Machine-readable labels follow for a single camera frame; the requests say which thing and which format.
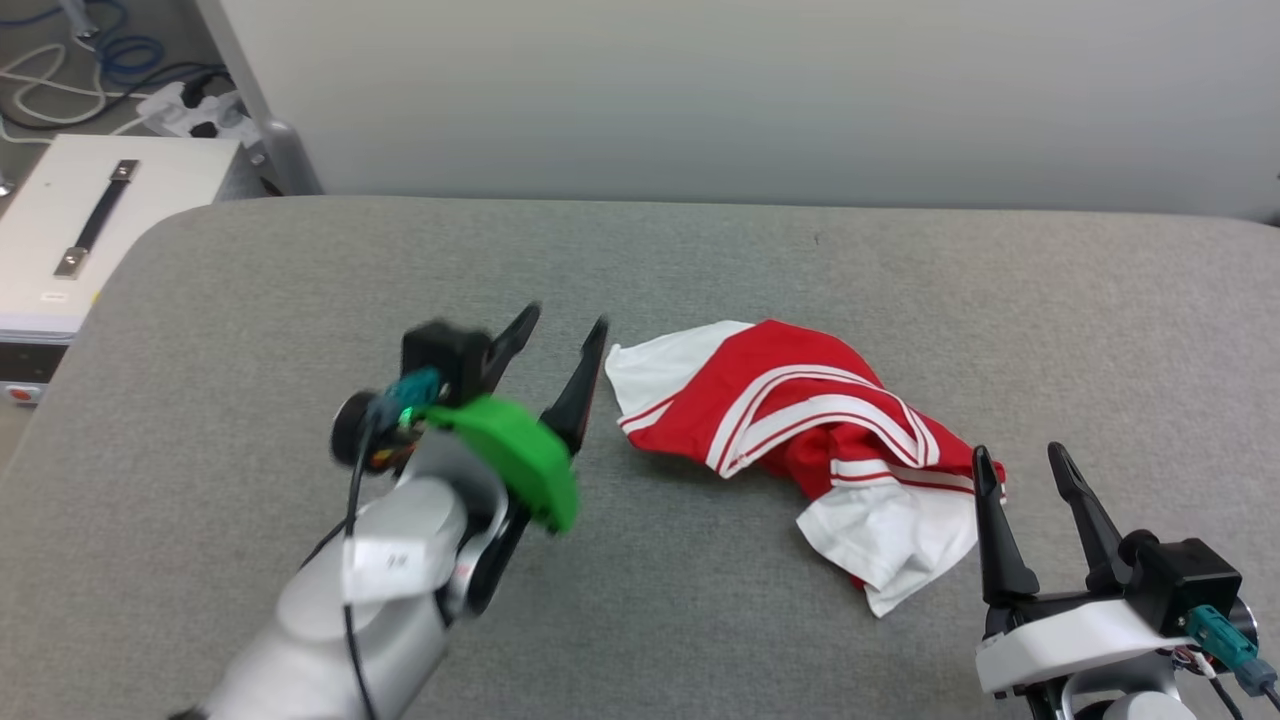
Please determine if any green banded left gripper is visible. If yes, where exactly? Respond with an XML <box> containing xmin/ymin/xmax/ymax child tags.
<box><xmin>425</xmin><ymin>303</ymin><xmax>609</xmax><ymax>616</ymax></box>

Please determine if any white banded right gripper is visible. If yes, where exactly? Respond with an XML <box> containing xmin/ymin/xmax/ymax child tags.
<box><xmin>972</xmin><ymin>440</ymin><xmax>1196</xmax><ymax>696</ymax></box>

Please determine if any red and white t-shirt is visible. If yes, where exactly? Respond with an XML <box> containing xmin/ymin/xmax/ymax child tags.
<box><xmin>604</xmin><ymin>319</ymin><xmax>1007</xmax><ymax>618</ymax></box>

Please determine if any thin right arm cable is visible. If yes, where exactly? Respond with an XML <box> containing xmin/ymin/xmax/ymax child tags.
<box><xmin>1170</xmin><ymin>605</ymin><xmax>1280</xmax><ymax>720</ymax></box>

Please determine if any grey metal post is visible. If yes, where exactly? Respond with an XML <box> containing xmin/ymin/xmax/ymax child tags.
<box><xmin>195</xmin><ymin>0</ymin><xmax>323</xmax><ymax>196</ymax></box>

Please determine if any white power strip with cables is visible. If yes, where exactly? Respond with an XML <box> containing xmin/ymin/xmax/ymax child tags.
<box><xmin>0</xmin><ymin>62</ymin><xmax>233</xmax><ymax>133</ymax></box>

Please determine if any white case with black handle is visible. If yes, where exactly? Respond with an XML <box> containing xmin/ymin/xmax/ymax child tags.
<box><xmin>0</xmin><ymin>135</ymin><xmax>241</xmax><ymax>406</ymax></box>

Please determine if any blue cable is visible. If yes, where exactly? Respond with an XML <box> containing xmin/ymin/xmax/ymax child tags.
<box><xmin>0</xmin><ymin>0</ymin><xmax>166</xmax><ymax>89</ymax></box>

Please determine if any white cable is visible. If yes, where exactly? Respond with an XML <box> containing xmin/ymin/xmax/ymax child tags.
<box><xmin>0</xmin><ymin>42</ymin><xmax>151</xmax><ymax>143</ymax></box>

